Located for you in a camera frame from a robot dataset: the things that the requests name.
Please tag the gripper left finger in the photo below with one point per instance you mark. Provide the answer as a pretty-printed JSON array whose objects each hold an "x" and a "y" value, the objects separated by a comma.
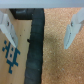
[{"x": 7, "y": 29}]

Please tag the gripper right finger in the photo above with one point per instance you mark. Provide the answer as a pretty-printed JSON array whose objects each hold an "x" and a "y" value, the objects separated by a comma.
[{"x": 72, "y": 30}]

